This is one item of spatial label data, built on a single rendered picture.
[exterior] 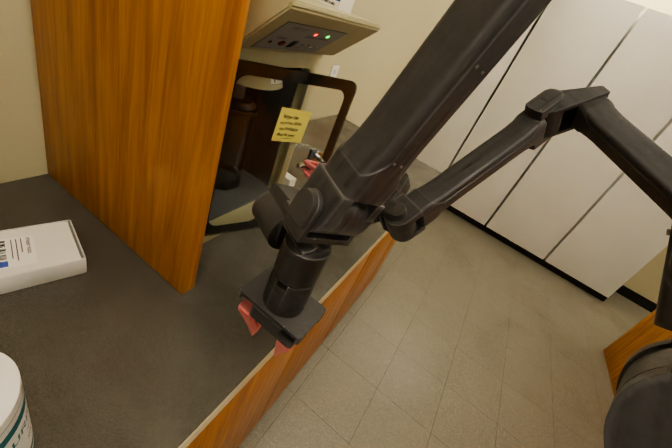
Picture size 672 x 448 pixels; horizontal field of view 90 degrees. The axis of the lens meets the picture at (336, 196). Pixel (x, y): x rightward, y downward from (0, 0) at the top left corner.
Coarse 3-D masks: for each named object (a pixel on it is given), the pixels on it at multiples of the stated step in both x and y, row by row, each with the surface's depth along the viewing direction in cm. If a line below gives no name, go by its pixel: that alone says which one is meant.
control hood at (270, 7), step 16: (256, 0) 48; (272, 0) 47; (288, 0) 46; (304, 0) 52; (256, 16) 49; (272, 16) 48; (288, 16) 49; (304, 16) 51; (320, 16) 53; (336, 16) 56; (352, 16) 61; (256, 32) 51; (352, 32) 67; (368, 32) 71; (256, 48) 57; (336, 48) 74
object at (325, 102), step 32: (256, 64) 59; (256, 96) 62; (288, 96) 66; (320, 96) 71; (352, 96) 76; (256, 128) 67; (320, 128) 77; (224, 160) 67; (256, 160) 72; (288, 160) 77; (224, 192) 72; (256, 192) 77; (224, 224) 78; (256, 224) 84
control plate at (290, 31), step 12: (288, 24) 52; (300, 24) 53; (276, 36) 55; (288, 36) 57; (300, 36) 59; (312, 36) 61; (324, 36) 63; (336, 36) 65; (276, 48) 60; (288, 48) 63; (300, 48) 65; (312, 48) 68
